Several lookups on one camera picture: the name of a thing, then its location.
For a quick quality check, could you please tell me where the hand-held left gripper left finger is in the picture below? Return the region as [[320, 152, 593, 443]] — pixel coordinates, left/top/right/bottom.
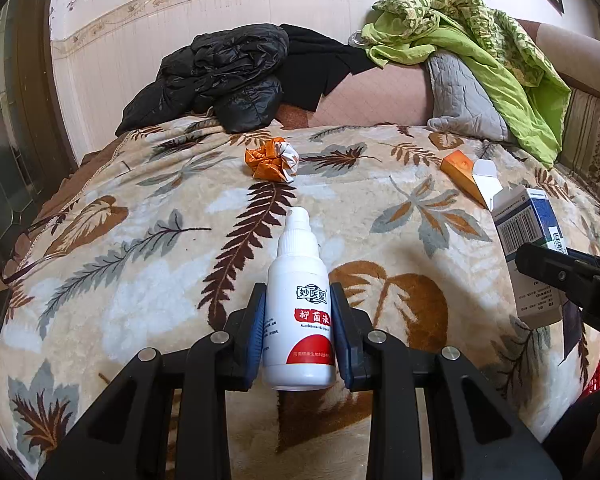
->
[[37, 282, 268, 480]]

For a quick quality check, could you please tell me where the leaf print blanket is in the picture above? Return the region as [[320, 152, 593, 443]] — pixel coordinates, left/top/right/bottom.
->
[[0, 115, 600, 480]]

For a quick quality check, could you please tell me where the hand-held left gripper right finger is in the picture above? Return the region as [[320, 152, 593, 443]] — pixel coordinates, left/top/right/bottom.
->
[[330, 282, 563, 480]]

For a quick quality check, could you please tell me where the green quilt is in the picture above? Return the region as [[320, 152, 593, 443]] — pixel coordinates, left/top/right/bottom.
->
[[361, 0, 572, 170]]

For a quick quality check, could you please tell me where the brown striped headboard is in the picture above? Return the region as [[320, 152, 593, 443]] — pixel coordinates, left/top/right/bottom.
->
[[517, 19, 600, 211]]

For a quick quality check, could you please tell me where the crumpled orange wrapper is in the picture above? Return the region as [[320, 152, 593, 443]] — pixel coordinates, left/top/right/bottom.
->
[[244, 137, 301, 183]]

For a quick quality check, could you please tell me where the black puffer jacket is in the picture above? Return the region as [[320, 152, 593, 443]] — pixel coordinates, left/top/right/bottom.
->
[[115, 24, 291, 137]]

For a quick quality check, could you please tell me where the orange carton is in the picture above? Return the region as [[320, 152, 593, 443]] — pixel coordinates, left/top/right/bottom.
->
[[440, 151, 503, 211]]

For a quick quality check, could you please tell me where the white spray bottle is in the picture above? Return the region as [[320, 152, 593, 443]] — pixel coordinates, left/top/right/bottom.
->
[[261, 206, 342, 392]]

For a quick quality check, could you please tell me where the grey quilted pillow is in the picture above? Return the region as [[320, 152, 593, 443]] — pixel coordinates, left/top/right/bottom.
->
[[426, 53, 513, 142]]

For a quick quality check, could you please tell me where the wooden glass door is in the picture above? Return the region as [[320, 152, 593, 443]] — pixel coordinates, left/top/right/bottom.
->
[[0, 0, 78, 281]]

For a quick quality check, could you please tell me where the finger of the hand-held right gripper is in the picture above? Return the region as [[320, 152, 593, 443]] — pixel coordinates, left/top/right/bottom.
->
[[516, 242, 600, 333]]

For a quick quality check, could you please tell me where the black cloth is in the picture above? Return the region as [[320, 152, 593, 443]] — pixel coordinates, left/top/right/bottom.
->
[[279, 24, 378, 112]]

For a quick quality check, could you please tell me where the dark cloth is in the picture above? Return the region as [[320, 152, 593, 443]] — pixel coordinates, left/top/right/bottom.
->
[[545, 387, 600, 480]]

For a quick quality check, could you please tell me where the blue and white carton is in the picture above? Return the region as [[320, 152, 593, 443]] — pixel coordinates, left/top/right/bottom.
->
[[492, 186, 586, 363]]

